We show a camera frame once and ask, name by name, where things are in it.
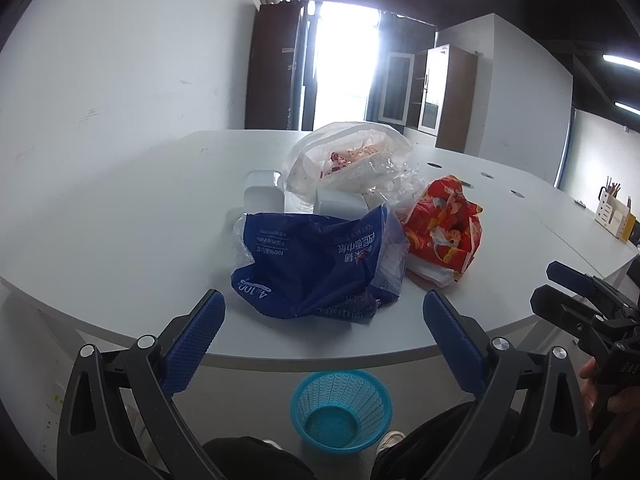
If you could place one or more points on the white shoe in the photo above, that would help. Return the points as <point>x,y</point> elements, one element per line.
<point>272,444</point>
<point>391,441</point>

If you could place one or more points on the clear plastic bag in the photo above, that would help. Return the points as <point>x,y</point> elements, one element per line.
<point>345,160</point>

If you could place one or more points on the white right shoe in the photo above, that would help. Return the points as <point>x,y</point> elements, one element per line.
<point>391,441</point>

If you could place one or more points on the red printed snack bag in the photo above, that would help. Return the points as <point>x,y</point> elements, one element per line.
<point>442,230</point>

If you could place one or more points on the person's right hand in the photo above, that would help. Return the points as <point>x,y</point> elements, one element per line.
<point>592,390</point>

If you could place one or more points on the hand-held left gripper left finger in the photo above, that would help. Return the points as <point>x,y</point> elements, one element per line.
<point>197,332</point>

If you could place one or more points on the white left shoe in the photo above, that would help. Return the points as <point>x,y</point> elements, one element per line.
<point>272,444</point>

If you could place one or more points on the person's leg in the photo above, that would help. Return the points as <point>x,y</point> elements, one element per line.
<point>250,460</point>
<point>415,450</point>

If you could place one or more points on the person's left leg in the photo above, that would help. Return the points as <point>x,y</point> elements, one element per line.
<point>250,460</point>

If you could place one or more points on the ceiling strip light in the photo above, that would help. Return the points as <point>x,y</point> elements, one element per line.
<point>622,60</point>
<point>627,106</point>

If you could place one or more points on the blue plastic packaging bag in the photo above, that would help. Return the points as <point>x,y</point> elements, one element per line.
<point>310,265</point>

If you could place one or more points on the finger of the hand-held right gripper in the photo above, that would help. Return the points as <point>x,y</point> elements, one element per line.
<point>552,305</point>
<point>567,274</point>

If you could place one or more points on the bright glass window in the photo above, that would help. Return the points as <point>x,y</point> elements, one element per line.
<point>345,60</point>

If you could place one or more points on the white framed glass cabinet door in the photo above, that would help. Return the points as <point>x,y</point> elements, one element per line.
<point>397,87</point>

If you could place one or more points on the person's right leg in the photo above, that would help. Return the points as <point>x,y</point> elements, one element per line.
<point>415,450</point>

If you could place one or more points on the cream desk organizer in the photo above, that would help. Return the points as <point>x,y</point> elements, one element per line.
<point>612,217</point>

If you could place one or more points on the white square plastic cup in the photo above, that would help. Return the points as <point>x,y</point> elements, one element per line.
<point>262,178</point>
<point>262,200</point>
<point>340,203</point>

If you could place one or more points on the blue plastic mesh basket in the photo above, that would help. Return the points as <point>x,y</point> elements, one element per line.
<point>332,415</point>

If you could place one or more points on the wooden cabinet with glass doors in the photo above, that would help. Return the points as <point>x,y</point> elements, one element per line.
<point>450,95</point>

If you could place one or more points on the dark brown tall cabinet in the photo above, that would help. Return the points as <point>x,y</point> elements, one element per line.
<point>272,65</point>

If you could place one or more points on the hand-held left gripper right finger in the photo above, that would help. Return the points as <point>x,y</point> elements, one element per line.
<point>450,340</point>

